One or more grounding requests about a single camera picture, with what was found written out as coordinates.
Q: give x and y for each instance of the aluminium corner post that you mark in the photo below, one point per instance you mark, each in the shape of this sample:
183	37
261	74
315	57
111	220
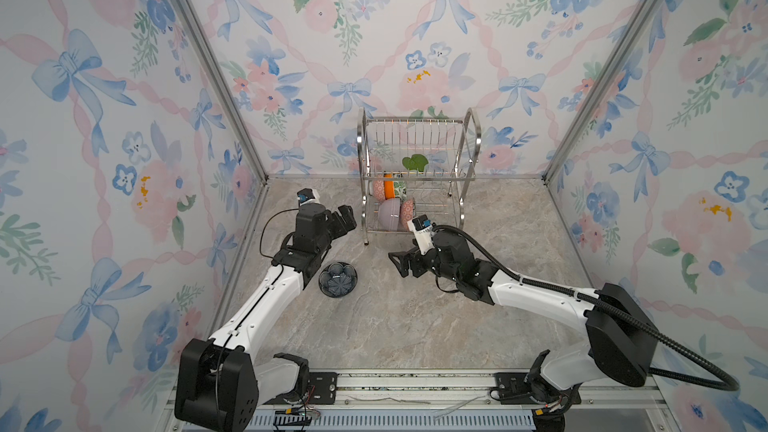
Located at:
205	53
640	19

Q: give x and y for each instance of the stainless steel dish rack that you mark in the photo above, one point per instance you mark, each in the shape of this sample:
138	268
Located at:
452	145

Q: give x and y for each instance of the aluminium corner post right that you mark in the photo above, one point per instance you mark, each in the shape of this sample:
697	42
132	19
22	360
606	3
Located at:
640	19

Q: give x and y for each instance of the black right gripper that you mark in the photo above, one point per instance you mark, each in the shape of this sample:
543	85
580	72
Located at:
404	261

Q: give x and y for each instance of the aluminium corner post left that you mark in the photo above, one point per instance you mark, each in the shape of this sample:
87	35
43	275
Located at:
205	53

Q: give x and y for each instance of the lilac bowl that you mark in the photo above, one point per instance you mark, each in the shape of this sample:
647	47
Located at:
389	214

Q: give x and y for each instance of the white ventilation grille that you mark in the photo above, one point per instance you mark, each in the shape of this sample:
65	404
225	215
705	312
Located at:
396	420

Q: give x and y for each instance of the small patterned dish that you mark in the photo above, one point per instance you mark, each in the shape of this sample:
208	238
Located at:
407	213

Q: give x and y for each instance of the dark blue patterned bowl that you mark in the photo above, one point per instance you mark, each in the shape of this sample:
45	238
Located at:
338	279

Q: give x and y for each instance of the white bowl orange outside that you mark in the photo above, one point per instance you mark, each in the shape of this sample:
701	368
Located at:
389	187

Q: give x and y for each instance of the green leaf shaped dish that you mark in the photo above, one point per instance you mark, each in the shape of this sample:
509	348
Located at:
415	163

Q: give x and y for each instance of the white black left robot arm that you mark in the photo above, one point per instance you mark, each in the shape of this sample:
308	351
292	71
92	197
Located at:
220	385

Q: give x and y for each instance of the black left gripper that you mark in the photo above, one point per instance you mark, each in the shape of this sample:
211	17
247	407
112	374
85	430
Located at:
347	218

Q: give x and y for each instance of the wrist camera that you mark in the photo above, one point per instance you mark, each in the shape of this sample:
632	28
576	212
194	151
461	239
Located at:
307	196
422	228

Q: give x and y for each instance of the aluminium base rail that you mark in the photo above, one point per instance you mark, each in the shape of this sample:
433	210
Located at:
601	405

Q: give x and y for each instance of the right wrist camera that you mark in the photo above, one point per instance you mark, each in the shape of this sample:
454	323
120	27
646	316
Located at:
422	228

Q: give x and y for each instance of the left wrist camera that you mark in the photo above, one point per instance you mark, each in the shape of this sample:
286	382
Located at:
307	196

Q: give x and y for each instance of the green leaf pattern bowl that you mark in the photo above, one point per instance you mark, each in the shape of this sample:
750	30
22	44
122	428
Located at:
400	188

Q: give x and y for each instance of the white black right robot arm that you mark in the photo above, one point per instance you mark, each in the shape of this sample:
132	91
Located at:
614	345

